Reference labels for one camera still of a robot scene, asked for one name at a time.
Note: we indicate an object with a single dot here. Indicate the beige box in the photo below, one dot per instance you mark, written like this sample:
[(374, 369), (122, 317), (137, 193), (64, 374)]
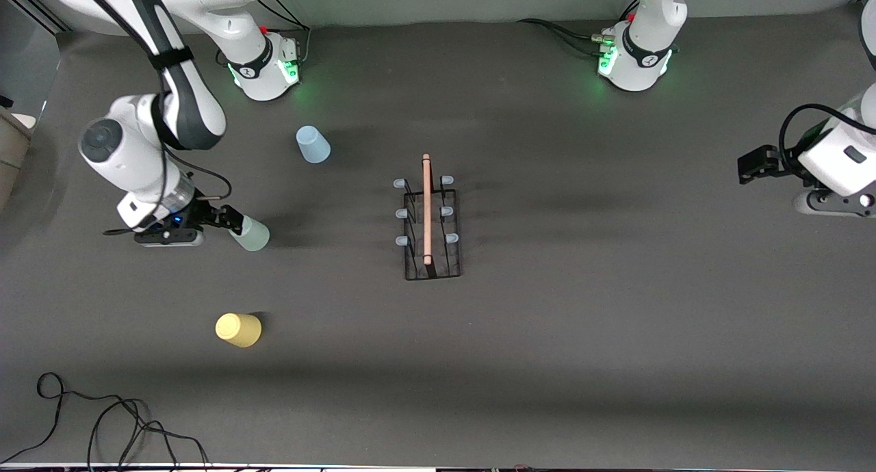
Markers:
[(10, 150)]

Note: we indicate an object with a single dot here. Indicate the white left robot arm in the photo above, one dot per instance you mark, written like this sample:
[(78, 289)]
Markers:
[(643, 68)]

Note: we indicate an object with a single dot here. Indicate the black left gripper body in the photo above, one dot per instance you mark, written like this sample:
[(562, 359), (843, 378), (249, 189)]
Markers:
[(777, 164)]

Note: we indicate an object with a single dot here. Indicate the yellow plastic cup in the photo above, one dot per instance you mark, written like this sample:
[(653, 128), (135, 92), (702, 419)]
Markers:
[(238, 330)]

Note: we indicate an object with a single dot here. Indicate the pale green plastic cup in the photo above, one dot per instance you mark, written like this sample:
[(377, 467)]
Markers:
[(254, 238)]

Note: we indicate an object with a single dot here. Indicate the light blue plastic cup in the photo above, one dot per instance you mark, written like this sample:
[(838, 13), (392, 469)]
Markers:
[(313, 147)]

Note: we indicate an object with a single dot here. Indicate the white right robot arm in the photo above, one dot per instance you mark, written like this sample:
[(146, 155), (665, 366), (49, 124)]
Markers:
[(123, 157)]

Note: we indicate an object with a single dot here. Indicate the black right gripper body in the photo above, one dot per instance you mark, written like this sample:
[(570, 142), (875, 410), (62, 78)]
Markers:
[(202, 215)]

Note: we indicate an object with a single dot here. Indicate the dark metal frame rail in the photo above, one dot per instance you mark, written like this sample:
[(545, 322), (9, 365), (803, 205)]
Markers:
[(41, 15)]

